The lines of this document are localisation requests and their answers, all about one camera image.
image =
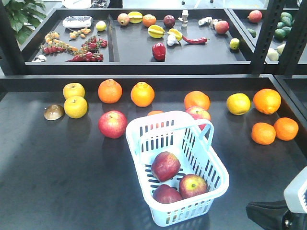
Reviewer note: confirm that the yellow pear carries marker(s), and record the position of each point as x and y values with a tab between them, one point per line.
73	89
75	107

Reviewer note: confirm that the red apple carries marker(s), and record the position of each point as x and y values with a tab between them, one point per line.
112	124
198	113
165	166
166	195
192	185

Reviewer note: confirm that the yellow pear front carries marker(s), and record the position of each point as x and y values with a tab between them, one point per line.
75	107

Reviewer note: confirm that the light blue plastic basket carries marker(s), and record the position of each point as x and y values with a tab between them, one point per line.
179	172

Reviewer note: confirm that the orange behind basket right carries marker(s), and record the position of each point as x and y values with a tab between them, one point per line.
197	98

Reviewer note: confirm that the yellow pear back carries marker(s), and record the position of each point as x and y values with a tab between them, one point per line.
73	89

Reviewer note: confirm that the orange back left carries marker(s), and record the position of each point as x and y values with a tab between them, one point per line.
109	91

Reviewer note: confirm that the orange with navel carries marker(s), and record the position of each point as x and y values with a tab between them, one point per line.
267	101

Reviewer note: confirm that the small orange right front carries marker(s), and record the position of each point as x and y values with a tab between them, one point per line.
263	133

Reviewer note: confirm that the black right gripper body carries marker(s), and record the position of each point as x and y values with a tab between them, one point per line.
275	216

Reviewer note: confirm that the orange behind basket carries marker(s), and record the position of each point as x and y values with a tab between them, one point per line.
154	112
197	98

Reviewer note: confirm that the white garlic bulb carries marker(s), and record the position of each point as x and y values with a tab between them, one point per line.
171	40

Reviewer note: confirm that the small orange far right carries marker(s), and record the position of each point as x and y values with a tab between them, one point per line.
286	128

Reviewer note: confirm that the orange back centre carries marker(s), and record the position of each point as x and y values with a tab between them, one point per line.
142	94

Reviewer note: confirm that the white electronic device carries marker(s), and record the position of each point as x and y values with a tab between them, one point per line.
77	21

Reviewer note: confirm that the brown mushroom half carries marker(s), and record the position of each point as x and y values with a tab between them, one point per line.
53	112

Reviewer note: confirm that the green potted plant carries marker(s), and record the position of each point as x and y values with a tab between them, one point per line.
24	16

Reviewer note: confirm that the red chili pepper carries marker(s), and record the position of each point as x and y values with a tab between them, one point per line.
202	40

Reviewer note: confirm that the yellow round citrus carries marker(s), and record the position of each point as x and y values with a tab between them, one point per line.
238	103

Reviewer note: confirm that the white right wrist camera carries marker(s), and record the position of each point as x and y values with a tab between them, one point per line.
295	193

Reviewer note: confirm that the orange behind basket left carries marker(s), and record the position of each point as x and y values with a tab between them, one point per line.
154	112

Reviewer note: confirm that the small orange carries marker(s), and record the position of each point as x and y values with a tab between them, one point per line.
286	128
263	133

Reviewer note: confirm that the red bell pepper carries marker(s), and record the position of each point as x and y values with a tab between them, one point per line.
159	51

